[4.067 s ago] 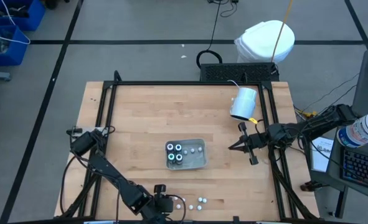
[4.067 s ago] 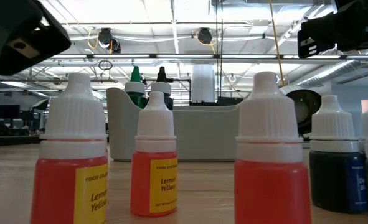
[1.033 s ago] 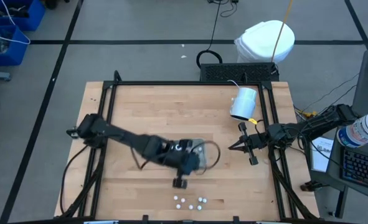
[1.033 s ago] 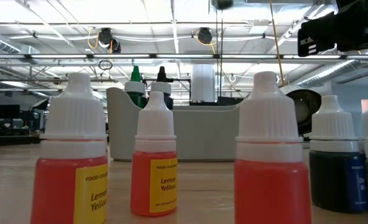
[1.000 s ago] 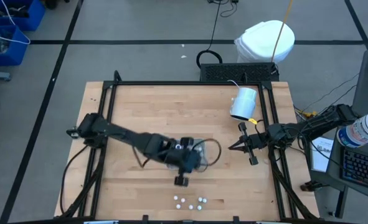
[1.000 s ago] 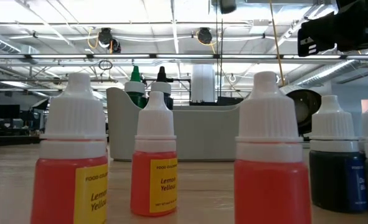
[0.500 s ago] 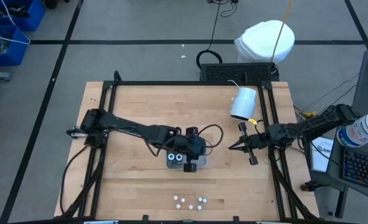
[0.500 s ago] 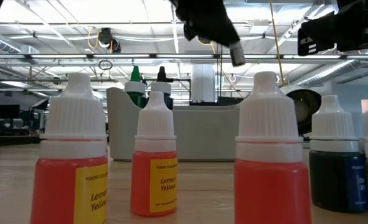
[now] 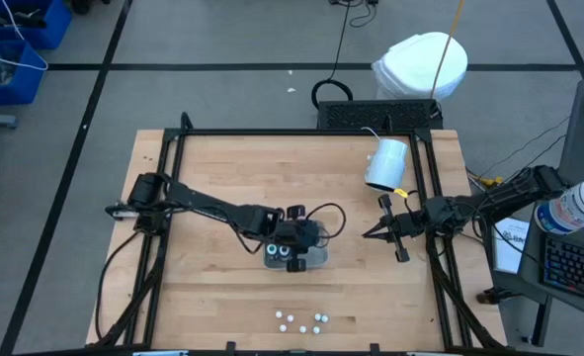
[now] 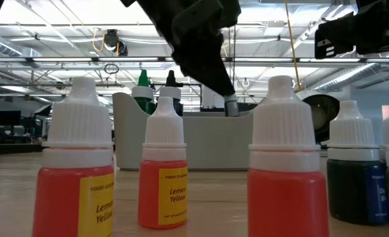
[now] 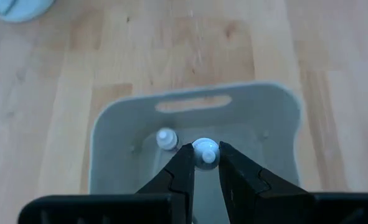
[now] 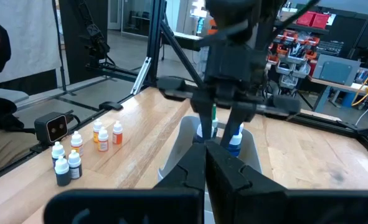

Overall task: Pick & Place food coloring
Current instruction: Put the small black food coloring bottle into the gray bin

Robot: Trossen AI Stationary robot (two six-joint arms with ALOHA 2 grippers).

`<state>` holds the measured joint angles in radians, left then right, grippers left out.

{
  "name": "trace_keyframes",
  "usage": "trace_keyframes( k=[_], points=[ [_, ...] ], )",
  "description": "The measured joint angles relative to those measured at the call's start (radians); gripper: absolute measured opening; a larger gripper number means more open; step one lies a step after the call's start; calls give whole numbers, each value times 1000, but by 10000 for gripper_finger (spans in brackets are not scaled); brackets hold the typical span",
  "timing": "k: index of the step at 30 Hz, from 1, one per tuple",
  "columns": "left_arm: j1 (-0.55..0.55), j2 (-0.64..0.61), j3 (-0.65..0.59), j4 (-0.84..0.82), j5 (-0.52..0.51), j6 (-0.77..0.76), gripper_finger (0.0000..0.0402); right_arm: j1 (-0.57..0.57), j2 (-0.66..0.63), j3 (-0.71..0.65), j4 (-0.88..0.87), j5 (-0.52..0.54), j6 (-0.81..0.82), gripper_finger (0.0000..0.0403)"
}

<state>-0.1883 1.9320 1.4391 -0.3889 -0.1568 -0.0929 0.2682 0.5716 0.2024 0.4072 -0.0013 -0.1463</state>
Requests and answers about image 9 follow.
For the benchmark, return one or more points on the white cylinder with black opening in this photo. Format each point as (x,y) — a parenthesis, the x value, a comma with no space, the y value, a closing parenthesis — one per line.
(388,163)

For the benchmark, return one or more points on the small yellow tag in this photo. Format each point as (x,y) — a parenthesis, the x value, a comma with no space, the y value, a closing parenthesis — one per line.
(400,193)

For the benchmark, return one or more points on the black vented computer case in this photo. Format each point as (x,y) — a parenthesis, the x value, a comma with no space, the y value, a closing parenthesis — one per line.
(360,115)

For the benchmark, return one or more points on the small dark food coloring bottle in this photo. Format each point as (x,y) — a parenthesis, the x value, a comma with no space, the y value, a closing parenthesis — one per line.
(324,318)
(316,329)

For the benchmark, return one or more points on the white printed paper sheet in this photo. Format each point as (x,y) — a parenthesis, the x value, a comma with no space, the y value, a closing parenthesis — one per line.
(509,252)

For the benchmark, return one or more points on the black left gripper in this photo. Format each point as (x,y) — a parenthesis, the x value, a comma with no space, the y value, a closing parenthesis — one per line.
(296,232)

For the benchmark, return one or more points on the blue plastic storage bin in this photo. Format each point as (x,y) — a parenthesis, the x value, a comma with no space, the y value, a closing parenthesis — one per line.
(59,20)
(5,94)

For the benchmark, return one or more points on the large green food coloring bottle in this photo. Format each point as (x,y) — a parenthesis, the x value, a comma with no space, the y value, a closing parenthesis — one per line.
(272,249)

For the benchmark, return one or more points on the white LED light bar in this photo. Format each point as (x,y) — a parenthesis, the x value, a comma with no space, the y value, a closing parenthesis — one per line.
(160,353)
(435,353)

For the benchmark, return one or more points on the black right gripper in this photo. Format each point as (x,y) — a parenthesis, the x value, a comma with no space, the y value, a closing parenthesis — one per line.
(407,225)

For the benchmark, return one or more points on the large dark-tipped food coloring bottle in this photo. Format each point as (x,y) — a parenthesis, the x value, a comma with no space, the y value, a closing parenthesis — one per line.
(284,250)

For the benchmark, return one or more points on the black backlit keyboard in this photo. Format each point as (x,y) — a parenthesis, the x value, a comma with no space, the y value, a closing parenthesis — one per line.
(578,269)

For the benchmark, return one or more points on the small black frame bracket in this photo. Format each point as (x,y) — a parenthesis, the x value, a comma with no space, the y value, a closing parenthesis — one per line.
(230,346)
(374,348)

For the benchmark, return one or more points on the dark grey desk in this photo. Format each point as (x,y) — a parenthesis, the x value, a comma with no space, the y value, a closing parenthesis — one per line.
(536,267)

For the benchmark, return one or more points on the clear plastic tray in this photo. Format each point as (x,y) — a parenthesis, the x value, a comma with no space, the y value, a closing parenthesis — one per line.
(316,262)

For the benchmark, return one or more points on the white wipes canister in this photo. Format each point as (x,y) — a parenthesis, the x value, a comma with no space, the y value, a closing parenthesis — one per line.
(573,205)

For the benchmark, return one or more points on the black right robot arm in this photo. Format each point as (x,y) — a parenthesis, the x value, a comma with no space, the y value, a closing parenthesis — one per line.
(494,200)

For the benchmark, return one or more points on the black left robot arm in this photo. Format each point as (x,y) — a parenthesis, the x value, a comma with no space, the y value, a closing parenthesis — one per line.
(207,203)

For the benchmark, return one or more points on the white lined trash bin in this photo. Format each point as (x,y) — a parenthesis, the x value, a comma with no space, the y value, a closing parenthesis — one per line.
(410,64)

